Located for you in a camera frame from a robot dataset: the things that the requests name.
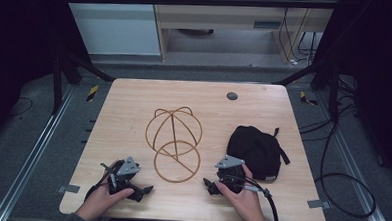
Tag black metal frame bar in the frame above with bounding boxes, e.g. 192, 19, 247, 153
60, 0, 339, 16

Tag black looped floor cable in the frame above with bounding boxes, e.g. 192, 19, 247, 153
311, 120, 382, 220

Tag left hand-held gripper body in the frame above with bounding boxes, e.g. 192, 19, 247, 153
107, 155, 142, 202

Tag grey metal table bracket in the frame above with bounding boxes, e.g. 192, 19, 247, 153
56, 184, 82, 196
306, 198, 332, 210

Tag hanging desk cables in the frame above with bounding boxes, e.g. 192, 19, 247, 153
276, 0, 322, 68

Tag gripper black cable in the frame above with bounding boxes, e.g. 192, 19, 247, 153
84, 158, 126, 203
218, 173, 282, 221

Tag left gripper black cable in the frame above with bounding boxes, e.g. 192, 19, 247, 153
84, 158, 126, 203

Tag gold wire hat stand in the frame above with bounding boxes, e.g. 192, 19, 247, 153
143, 104, 205, 185

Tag person's right hand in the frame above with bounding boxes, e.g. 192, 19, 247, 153
212, 162, 270, 221

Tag silver floor rail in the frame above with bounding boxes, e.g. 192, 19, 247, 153
0, 81, 78, 221
307, 90, 392, 221

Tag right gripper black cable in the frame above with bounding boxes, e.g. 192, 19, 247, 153
218, 173, 282, 221

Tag light wooden desk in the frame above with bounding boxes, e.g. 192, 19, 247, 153
148, 0, 339, 71

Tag black cap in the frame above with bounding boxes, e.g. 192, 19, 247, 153
224, 124, 293, 185

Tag person's left hand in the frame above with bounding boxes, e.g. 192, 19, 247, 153
74, 183, 136, 221

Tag black metal stand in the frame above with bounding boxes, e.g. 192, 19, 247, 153
50, 47, 117, 119
271, 58, 342, 125

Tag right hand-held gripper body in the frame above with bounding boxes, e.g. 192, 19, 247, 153
212, 153, 250, 196

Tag white cabinet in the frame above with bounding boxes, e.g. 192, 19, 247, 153
56, 0, 165, 59

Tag yellow black striped tape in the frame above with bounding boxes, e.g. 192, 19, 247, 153
298, 90, 319, 107
85, 84, 100, 103

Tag thin black floor cable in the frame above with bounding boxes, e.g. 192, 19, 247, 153
7, 95, 34, 119

